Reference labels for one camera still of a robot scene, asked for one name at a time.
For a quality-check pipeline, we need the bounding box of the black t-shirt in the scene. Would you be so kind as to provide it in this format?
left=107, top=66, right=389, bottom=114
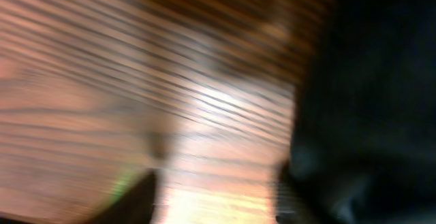
left=288, top=0, right=435, bottom=224

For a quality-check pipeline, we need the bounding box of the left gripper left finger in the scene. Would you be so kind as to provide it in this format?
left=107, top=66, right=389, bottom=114
left=85, top=171, right=157, bottom=224

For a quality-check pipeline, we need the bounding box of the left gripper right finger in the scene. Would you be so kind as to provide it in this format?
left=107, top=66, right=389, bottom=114
left=275, top=161, right=327, bottom=224

